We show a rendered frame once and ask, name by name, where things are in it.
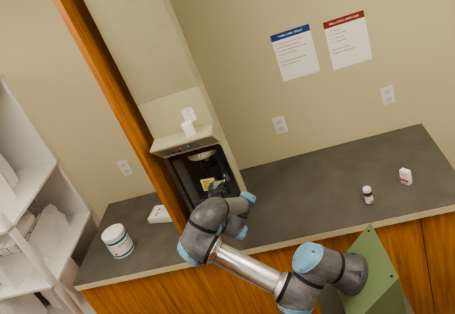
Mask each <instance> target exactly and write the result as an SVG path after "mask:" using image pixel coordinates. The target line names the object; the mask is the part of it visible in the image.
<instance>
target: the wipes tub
mask: <svg viewBox="0 0 455 314"><path fill-rule="evenodd" d="M102 240H103V242H104V243H105V245H106V246H107V247H108V249H109V251H110V252H111V253H112V255H113V256H114V258H116V259H123V258H125V257H126V256H128V255H129V254H131V252H132V251H133V249H134V246H135V245H134V243H133V241H132V239H131V238H130V237H129V234H128V233H127V231H126V230H125V228H124V227H123V225H122V224H120V223H117V224H114V225H111V226H109V227H108V228H107V229H106V230H105V231H104V232H103V234H102Z"/></svg>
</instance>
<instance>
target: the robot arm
mask: <svg viewBox="0 0 455 314"><path fill-rule="evenodd" d="M220 183H221V181H216V180H214V181H212V182H211V183H210V184H209V187H208V196H209V199H207V200H199V199H197V200H196V201H195V204H196V205H197V207H196V208H195V209H194V210H193V211H192V213H191V215H190V218H189V220H188V222H187V224H186V227H185V229H184V231H183V233H182V235H181V237H180V239H179V243H178V245H177V251H178V253H179V255H180V257H181V258H182V259H183V260H185V261H186V262H188V263H189V264H191V265H195V266H198V267H199V266H201V265H203V264H205V265H210V264H214V265H216V266H218V267H220V268H222V269H224V270H226V271H227V272H229V273H231V274H233V275H235V276H237V277H239V278H241V279H243V280H244V281H246V282H248V283H250V284H252V285H254V286H256V287H258V288H260V289H262V290H264V291H266V292H268V293H270V294H271V295H272V296H273V298H274V301H276V302H277V303H278V308H279V310H281V311H283V313H285V314H311V312H312V311H313V310H314V309H315V305H316V303H317V301H318V299H319V297H320V295H321V293H322V290H323V288H324V286H325V284H326V283H329V284H332V285H333V286H334V287H335V288H337V289H338V290H340V291H341V292H342V293H343V294H346V295H349V296H355V295H357V294H359V293H360V292H361V291H362V289H363V288H364V286H365V284H366V281H367V279H368V264H367V261H366V259H365V258H364V257H363V256H362V255H360V254H357V253H354V252H352V253H348V252H344V253H341V252H337V251H336V250H333V249H330V248H327V247H325V246H322V245H321V244H316V243H313V242H306V243H304V244H302V245H300V246H299V247H298V248H297V250H296V252H295V254H294V256H293V258H292V259H293V261H292V268H293V270H294V271H293V273H291V272H290V271H285V272H280V271H278V270H276V269H274V268H272V267H270V266H268V265H266V264H265V263H262V262H261V261H258V260H257V259H254V258H253V257H251V256H249V255H247V254H245V253H243V252H241V251H239V250H236V249H235V248H232V247H231V246H229V245H227V244H225V243H223V241H222V239H221V237H220V236H219V235H218V234H220V233H222V234H223V235H226V236H229V237H231V238H234V239H237V240H243V239H244V237H245V236H246V233H247V229H248V228H247V226H246V225H245V223H246V220H247V219H248V216H249V214H250V212H251V210H252V207H253V205H254V204H255V200H256V196H254V195H253V194H251V193H249V192H246V191H242V192H241V194H240V195H239V197H235V198H229V196H230V195H228V193H227V191H226V189H225V187H224V186H223V185H220V186H218V185H219V184H220ZM226 217H230V218H226Z"/></svg>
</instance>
